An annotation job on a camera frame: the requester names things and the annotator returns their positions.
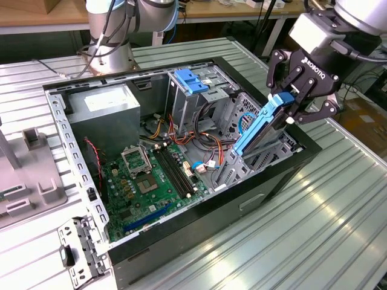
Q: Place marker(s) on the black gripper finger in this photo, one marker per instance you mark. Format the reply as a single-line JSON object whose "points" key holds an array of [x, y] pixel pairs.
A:
{"points": [[272, 72], [317, 113]]}

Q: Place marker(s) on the hard disk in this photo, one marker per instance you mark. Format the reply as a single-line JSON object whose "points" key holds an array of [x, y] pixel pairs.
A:
{"points": [[252, 133]]}

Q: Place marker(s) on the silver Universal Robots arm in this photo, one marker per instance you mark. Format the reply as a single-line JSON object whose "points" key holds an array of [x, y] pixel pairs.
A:
{"points": [[157, 15]]}

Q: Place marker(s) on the grey metal disk bay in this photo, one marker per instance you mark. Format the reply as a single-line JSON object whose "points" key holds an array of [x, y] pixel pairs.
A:
{"points": [[232, 175]]}

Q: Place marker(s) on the black tripod stand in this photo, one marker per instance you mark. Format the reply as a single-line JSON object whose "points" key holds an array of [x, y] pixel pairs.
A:
{"points": [[260, 33]]}

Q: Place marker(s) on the flat labelled cardboard box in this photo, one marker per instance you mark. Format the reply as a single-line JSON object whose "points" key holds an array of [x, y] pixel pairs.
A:
{"points": [[362, 127]]}

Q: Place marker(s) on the wooden top desk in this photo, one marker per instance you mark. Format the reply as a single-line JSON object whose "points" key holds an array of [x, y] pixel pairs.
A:
{"points": [[229, 12]]}

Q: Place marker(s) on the blue plastic drive latch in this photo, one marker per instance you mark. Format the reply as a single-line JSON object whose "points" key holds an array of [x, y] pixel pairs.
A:
{"points": [[190, 81]]}

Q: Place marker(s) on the grey optical drive cage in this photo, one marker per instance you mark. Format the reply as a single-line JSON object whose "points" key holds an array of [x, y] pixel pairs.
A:
{"points": [[184, 111]]}

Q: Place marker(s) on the black RAM slot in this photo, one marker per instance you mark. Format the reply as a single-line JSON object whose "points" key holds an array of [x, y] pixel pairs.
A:
{"points": [[172, 172], [176, 172], [180, 172], [169, 172]]}

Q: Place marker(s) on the green motherboard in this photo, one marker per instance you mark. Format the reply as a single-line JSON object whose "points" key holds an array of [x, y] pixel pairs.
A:
{"points": [[163, 196]]}

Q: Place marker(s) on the CPU socket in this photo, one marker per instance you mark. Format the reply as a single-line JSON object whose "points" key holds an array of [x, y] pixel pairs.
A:
{"points": [[146, 184]]}

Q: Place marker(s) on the black open PC case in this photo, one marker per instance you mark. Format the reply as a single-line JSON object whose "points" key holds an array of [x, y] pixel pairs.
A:
{"points": [[196, 235]]}

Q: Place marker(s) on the grey power supply unit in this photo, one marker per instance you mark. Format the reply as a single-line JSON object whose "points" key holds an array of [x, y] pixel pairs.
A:
{"points": [[102, 127]]}

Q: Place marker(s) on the blue expansion slot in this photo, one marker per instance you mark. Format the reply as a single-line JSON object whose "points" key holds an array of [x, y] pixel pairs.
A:
{"points": [[148, 218]]}

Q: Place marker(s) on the grey parts rack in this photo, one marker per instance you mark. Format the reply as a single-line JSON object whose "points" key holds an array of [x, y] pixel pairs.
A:
{"points": [[33, 169]]}

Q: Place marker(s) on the green RAM stick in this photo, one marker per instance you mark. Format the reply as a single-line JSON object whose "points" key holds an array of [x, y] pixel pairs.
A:
{"points": [[9, 193]]}

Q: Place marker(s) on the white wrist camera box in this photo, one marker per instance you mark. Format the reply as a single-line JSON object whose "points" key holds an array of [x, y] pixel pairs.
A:
{"points": [[314, 33]]}

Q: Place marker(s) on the brown square base plate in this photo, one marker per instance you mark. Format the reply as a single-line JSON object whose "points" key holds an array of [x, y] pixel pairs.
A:
{"points": [[87, 68]]}

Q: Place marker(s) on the metal expansion card bracket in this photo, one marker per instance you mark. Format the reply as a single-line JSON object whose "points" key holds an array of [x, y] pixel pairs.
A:
{"points": [[81, 241]]}

